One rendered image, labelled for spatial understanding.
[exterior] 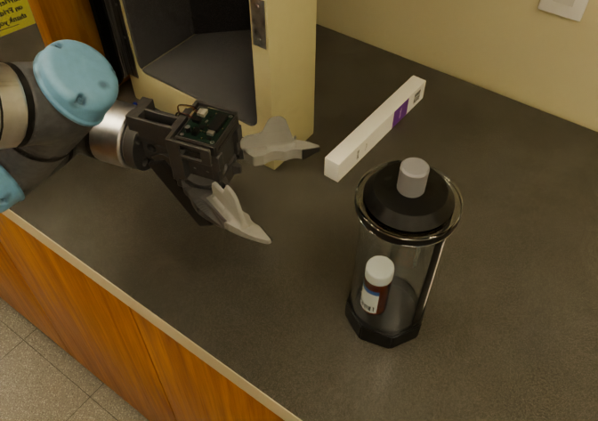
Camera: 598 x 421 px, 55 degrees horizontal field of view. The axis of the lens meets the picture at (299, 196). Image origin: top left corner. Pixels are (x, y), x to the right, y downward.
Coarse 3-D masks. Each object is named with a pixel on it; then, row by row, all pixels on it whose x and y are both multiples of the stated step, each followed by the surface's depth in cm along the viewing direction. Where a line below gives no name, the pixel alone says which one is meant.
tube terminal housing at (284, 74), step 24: (120, 0) 89; (264, 0) 71; (288, 0) 74; (312, 0) 79; (288, 24) 77; (312, 24) 82; (288, 48) 80; (312, 48) 85; (264, 72) 79; (288, 72) 83; (312, 72) 89; (144, 96) 103; (168, 96) 98; (264, 96) 82; (288, 96) 86; (312, 96) 92; (264, 120) 86; (288, 120) 89; (312, 120) 96
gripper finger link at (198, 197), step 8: (192, 192) 64; (200, 192) 64; (208, 192) 64; (192, 200) 63; (200, 200) 63; (208, 200) 63; (200, 208) 63; (208, 208) 63; (208, 216) 62; (216, 216) 62; (216, 224) 62
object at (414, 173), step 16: (416, 160) 56; (384, 176) 58; (400, 176) 55; (416, 176) 54; (432, 176) 58; (368, 192) 58; (384, 192) 57; (400, 192) 57; (416, 192) 56; (432, 192) 57; (448, 192) 57; (368, 208) 57; (384, 208) 56; (400, 208) 55; (416, 208) 55; (432, 208) 55; (448, 208) 56; (400, 224) 55; (416, 224) 55; (432, 224) 55
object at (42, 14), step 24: (0, 0) 78; (24, 0) 80; (48, 0) 82; (72, 0) 85; (0, 24) 79; (24, 24) 82; (48, 24) 84; (72, 24) 87; (0, 48) 81; (24, 48) 84; (96, 48) 92
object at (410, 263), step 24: (432, 168) 61; (360, 192) 59; (456, 192) 59; (456, 216) 57; (360, 240) 62; (384, 240) 56; (408, 240) 55; (360, 264) 64; (384, 264) 60; (408, 264) 59; (360, 288) 67; (384, 288) 63; (408, 288) 63; (360, 312) 70; (384, 312) 66; (408, 312) 67
